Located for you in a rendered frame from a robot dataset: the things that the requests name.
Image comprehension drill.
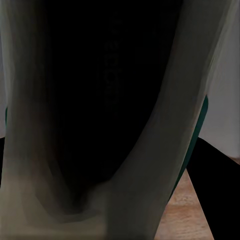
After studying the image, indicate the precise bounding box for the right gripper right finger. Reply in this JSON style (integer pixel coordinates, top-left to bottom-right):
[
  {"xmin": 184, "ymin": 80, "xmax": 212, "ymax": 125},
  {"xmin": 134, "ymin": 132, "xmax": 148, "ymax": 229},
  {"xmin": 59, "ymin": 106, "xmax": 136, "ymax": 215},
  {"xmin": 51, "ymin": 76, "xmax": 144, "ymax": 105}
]
[{"xmin": 186, "ymin": 137, "xmax": 240, "ymax": 240}]

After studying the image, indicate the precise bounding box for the gym shoe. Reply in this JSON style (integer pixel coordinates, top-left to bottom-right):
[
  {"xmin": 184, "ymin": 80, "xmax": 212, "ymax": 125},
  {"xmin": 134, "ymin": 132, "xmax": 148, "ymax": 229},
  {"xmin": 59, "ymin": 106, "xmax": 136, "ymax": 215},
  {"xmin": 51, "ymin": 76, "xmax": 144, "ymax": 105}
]
[{"xmin": 0, "ymin": 0, "xmax": 240, "ymax": 240}]

